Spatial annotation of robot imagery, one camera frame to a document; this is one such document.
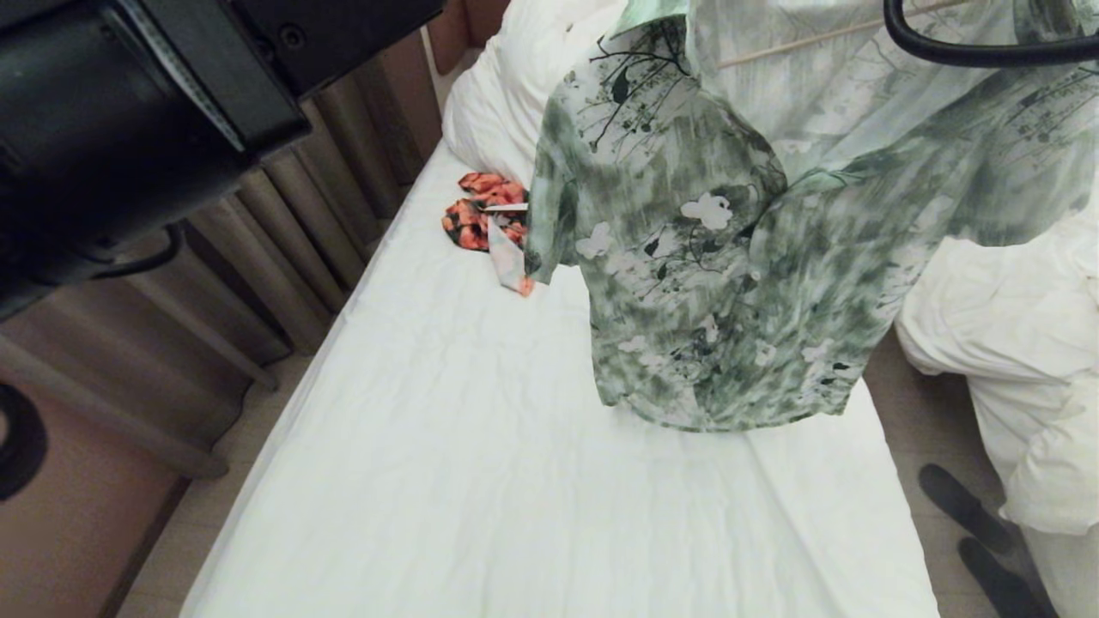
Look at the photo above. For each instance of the white bed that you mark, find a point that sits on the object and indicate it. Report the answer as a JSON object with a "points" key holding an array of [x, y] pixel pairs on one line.
{"points": [[481, 481]]}

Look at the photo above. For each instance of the orange and black patterned cloth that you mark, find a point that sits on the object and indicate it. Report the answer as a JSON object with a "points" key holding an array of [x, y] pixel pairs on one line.
{"points": [[470, 225]]}

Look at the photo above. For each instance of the brown headboard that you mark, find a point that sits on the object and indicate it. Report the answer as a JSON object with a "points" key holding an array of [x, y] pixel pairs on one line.
{"points": [[455, 30]]}

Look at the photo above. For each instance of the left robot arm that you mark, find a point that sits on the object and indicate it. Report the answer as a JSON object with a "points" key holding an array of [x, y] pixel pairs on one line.
{"points": [[129, 112]]}

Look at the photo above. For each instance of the green floral shirt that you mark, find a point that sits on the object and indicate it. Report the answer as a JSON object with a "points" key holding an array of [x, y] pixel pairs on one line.
{"points": [[687, 283]]}

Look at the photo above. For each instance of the white pillow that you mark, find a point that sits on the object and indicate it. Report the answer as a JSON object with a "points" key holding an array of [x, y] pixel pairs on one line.
{"points": [[502, 94]]}

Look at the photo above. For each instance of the white duvet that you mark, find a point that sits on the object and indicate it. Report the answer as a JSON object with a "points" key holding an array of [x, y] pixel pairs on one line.
{"points": [[1030, 360]]}

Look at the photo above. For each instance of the black round object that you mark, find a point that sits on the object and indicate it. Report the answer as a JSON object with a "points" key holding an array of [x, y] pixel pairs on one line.
{"points": [[19, 446]]}

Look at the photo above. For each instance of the beige curtain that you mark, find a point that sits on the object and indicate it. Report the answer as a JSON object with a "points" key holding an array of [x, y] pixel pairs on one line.
{"points": [[283, 232]]}

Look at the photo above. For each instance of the wooden hanger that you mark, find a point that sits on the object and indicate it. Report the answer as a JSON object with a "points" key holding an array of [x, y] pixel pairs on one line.
{"points": [[824, 36]]}

